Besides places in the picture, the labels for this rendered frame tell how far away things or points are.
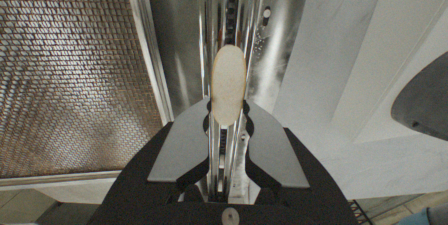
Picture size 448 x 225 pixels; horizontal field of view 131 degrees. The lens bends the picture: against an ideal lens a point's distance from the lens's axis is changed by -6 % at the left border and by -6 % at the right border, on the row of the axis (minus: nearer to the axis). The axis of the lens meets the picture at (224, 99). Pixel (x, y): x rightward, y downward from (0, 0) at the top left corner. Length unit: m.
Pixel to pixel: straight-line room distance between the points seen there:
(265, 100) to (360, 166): 0.49
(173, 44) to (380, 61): 0.33
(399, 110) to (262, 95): 0.21
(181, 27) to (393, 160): 0.74
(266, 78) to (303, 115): 0.16
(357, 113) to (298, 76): 0.13
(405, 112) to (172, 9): 0.39
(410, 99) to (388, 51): 0.07
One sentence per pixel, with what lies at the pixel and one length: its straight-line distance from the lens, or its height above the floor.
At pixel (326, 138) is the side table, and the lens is 0.43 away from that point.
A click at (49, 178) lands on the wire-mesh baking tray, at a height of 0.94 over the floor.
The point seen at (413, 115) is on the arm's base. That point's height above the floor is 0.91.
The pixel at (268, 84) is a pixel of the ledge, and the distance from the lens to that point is 0.21.
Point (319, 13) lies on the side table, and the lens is 0.26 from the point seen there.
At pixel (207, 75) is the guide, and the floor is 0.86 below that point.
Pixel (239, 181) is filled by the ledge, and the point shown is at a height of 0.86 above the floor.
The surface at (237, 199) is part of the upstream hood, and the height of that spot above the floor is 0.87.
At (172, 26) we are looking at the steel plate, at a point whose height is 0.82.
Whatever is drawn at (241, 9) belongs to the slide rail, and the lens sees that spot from 0.19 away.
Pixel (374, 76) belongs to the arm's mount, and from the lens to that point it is 0.30.
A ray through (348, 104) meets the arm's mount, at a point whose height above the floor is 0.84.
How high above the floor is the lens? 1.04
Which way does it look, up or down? 60 degrees down
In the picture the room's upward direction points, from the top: 177 degrees counter-clockwise
